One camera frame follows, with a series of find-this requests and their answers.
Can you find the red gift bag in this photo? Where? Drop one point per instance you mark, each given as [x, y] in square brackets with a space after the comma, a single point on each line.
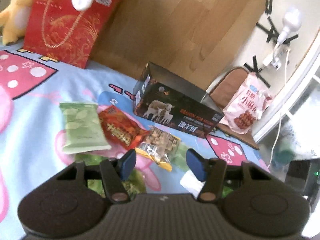
[56, 30]

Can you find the white lamp bulb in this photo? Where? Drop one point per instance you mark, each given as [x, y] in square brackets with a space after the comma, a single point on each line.
[292, 21]

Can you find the brown seat cushion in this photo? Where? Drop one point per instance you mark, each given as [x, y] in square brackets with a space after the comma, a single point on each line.
[223, 89]

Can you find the pale green snack packet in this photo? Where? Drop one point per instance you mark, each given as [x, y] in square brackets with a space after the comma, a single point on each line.
[83, 128]

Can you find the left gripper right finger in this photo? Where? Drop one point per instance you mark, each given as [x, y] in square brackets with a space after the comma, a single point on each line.
[211, 172]

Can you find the yellow clear biscuit packet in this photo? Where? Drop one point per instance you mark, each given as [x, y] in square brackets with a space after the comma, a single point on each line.
[160, 147]

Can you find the white power adapter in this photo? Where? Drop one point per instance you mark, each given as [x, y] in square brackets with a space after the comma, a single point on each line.
[273, 59]

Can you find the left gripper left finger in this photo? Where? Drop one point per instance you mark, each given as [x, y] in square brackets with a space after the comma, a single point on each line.
[114, 172]

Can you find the wooden headboard panel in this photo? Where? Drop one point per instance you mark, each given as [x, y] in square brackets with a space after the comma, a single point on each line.
[195, 39]

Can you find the black sheep-print cardboard box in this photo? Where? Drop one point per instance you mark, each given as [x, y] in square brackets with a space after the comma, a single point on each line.
[167, 99]

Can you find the red snack packet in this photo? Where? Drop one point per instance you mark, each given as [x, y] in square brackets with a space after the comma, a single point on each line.
[118, 127]

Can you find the black device at right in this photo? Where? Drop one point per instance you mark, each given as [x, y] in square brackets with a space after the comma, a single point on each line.
[303, 176]

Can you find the white window frame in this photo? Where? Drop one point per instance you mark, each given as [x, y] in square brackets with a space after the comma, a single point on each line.
[293, 89]

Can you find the yellow duck plush toy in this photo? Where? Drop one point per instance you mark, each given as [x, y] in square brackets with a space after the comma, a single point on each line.
[14, 20]

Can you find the pink twisted-dough snack bag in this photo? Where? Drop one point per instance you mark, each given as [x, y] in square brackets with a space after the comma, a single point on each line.
[247, 105]

